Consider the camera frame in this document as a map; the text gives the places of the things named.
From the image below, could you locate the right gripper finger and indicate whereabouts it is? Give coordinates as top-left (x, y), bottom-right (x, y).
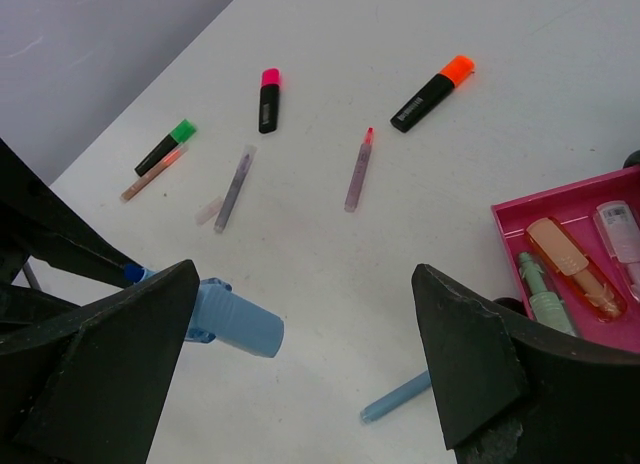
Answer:
top-left (412, 264), bottom-right (639, 463)

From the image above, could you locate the clear pink pen cap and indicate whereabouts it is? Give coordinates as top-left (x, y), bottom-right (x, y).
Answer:
top-left (195, 196), bottom-right (224, 226)

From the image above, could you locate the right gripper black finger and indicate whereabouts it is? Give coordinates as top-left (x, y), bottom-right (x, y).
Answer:
top-left (1, 260), bottom-right (199, 463)

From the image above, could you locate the green cap black highlighter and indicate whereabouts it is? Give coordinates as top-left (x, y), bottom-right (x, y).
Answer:
top-left (134, 119), bottom-right (197, 177)

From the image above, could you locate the orange cap black highlighter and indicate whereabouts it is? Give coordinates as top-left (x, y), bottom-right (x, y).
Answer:
top-left (390, 55), bottom-right (475, 133)

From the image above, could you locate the purple slim highlighter pen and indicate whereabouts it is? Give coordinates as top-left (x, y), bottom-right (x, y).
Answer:
top-left (214, 145), bottom-right (257, 233)

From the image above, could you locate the uncapped purple red-tip pen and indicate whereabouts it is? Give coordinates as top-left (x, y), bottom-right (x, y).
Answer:
top-left (344, 127), bottom-right (374, 212)

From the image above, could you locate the pink cap black highlighter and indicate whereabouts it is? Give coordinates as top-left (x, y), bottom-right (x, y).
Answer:
top-left (258, 68), bottom-right (281, 134)

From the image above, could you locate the blue slim highlighter pen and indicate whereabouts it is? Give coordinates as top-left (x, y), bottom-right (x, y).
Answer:
top-left (360, 370), bottom-right (432, 424)

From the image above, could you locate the pink translucent correction pen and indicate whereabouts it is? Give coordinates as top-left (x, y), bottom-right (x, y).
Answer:
top-left (593, 200), bottom-right (640, 302)

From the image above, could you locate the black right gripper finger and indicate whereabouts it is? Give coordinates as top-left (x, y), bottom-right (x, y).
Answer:
top-left (1, 284), bottom-right (82, 334)
top-left (1, 143), bottom-right (134, 288)

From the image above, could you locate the orange translucent correction pen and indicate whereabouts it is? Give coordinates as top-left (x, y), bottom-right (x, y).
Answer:
top-left (525, 217), bottom-right (627, 322)

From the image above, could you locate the orange slim highlighter pen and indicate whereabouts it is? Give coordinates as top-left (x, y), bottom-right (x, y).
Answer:
top-left (120, 145), bottom-right (188, 202)

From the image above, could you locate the black pink drawer organizer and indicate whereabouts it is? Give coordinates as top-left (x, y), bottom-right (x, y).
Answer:
top-left (492, 153), bottom-right (639, 352)

